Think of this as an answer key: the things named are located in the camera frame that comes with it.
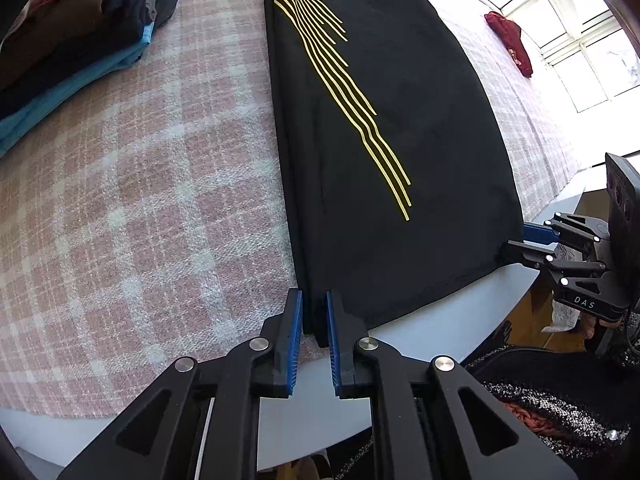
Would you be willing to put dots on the pink plaid blanket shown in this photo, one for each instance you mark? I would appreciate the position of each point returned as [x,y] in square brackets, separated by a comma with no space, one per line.
[150,210]

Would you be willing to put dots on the pile of folded clothes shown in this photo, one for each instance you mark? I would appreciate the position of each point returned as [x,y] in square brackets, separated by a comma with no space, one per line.
[75,87]

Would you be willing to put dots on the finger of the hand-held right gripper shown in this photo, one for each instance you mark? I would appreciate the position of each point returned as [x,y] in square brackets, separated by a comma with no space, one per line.
[530,256]
[537,232]

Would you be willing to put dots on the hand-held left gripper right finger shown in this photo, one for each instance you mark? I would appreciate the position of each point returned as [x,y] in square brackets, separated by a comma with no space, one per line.
[333,350]

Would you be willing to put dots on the dark navy folded garment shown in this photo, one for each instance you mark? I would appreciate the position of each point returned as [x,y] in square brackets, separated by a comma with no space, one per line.
[132,0]

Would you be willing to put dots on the window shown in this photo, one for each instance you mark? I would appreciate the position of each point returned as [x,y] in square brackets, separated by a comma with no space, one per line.
[575,25]

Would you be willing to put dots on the white lace cloth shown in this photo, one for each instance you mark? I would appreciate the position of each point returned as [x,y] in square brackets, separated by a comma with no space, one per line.
[565,317]

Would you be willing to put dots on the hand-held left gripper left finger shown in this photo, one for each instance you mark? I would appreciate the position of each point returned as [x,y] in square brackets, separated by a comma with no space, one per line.
[295,340]

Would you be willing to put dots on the person's black tweed clothing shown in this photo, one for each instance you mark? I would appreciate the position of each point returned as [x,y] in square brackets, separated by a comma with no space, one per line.
[540,390]

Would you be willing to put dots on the brown folded garment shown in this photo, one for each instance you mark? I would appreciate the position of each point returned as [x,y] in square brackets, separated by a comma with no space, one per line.
[65,35]

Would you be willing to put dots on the red garment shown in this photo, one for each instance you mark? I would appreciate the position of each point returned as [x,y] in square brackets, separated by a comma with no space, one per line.
[512,42]

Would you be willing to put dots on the black garment with yellow lines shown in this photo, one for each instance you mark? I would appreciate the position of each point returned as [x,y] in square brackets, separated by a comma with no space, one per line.
[410,160]

